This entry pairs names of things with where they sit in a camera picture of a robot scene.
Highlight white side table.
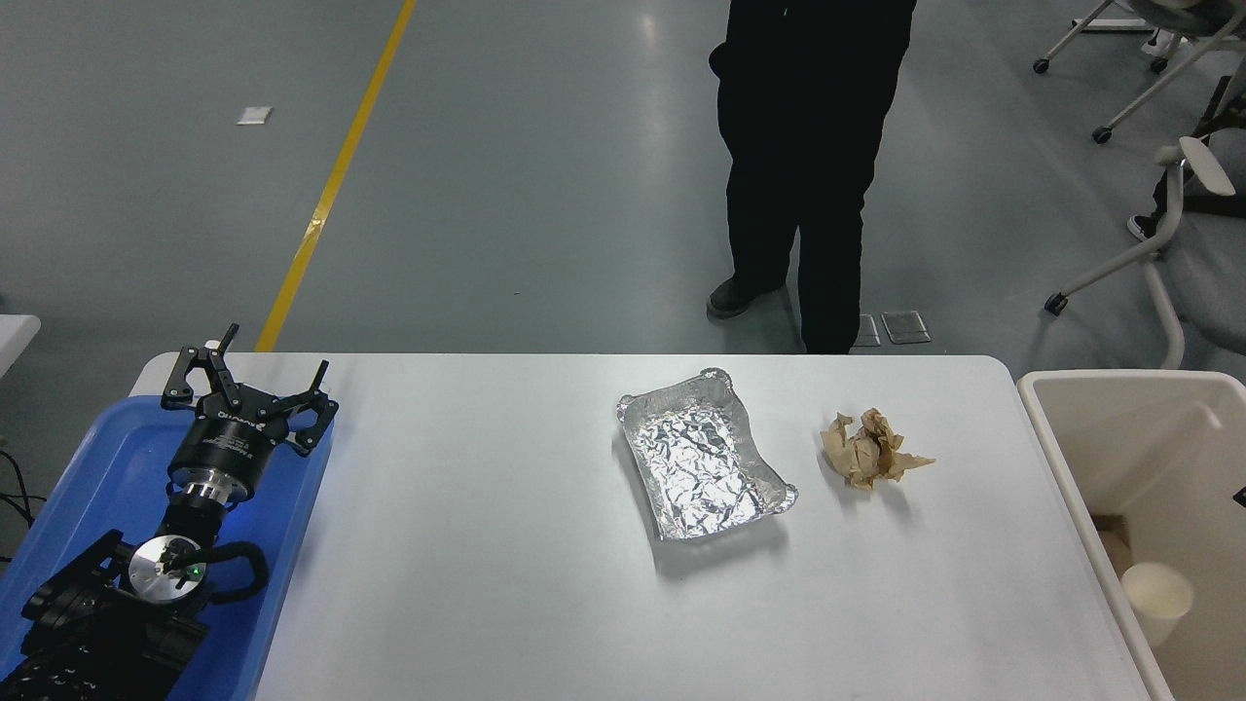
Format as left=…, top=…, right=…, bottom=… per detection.
left=0, top=314, right=42, bottom=376

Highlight blue plastic tray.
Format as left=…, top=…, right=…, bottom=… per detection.
left=0, top=394, right=335, bottom=701

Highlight black cable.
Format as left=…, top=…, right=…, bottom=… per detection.
left=0, top=450, right=46, bottom=566

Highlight white paper cup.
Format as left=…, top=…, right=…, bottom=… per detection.
left=1121, top=562, right=1195, bottom=648

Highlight person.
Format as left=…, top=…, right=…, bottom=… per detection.
left=706, top=0, right=919, bottom=354
left=1127, top=73, right=1246, bottom=242

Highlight crumpled foil tray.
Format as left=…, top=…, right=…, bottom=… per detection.
left=615, top=368, right=799, bottom=542

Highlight crumpled tan paper ball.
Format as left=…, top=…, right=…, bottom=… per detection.
left=820, top=408, right=936, bottom=491

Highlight white frame wheeled chair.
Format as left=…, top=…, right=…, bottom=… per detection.
left=1032, top=0, right=1246, bottom=145

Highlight white chair with grey seat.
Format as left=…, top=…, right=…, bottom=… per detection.
left=1044, top=136, right=1246, bottom=371

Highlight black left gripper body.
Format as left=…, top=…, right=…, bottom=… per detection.
left=170, top=387, right=293, bottom=488

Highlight large pale bin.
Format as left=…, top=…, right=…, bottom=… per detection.
left=1015, top=368, right=1246, bottom=701

